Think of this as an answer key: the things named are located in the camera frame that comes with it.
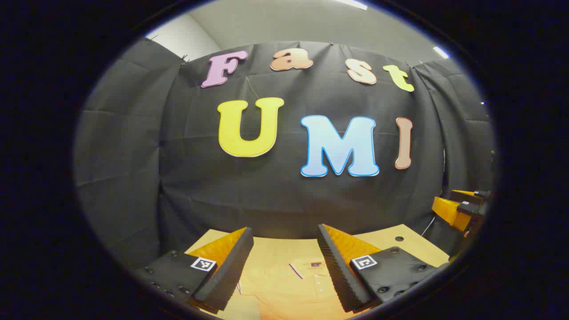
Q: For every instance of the ceiling light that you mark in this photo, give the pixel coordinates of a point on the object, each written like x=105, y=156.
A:
x=351, y=3
x=441, y=52

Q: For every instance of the orange T-shirt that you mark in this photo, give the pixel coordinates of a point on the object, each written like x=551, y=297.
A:
x=293, y=289

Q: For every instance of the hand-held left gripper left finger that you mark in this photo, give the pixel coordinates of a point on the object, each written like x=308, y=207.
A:
x=229, y=271

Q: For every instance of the black backdrop cloth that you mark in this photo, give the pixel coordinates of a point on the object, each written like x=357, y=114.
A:
x=266, y=195

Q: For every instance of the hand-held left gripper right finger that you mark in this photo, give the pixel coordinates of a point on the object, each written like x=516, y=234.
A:
x=335, y=271

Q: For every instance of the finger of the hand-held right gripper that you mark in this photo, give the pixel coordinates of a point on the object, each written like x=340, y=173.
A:
x=466, y=194
x=449, y=211

